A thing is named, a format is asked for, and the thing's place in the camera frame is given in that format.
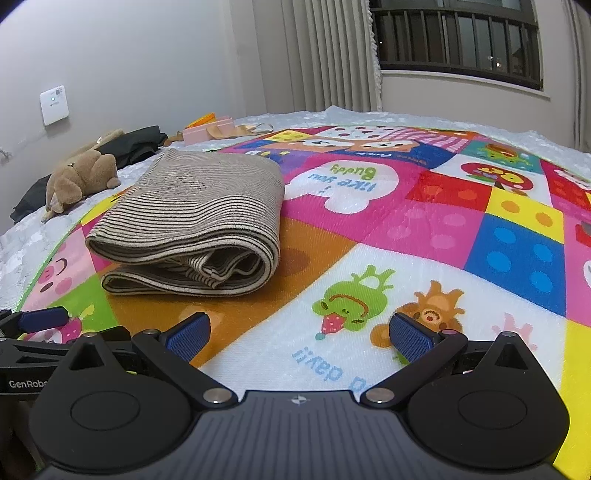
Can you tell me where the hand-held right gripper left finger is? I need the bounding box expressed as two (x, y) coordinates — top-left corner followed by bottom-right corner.
(55, 312), (238, 409)

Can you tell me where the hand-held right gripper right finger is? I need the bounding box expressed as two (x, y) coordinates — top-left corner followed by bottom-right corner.
(360, 312), (541, 409)

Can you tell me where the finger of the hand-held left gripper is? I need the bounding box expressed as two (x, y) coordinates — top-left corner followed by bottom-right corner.
(0, 306), (71, 342)

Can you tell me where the beige striped sweater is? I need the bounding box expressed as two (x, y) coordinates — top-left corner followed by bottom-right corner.
(85, 148), (286, 297)

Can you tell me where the colourful cartoon play mat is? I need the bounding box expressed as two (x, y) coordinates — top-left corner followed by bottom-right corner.
(14, 124), (591, 480)

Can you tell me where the brown plush toy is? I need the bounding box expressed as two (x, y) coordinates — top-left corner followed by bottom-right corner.
(41, 150), (122, 223)

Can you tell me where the black cloth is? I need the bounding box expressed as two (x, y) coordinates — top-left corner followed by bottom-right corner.
(9, 126), (168, 223)

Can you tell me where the grey pleated curtain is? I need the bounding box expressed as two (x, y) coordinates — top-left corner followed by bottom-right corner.
(252, 0), (384, 114)

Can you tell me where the window with dark bars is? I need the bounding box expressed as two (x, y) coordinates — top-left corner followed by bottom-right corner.
(369, 0), (544, 91)

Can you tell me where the white wall socket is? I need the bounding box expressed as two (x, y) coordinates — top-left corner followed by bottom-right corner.
(40, 85), (70, 127)

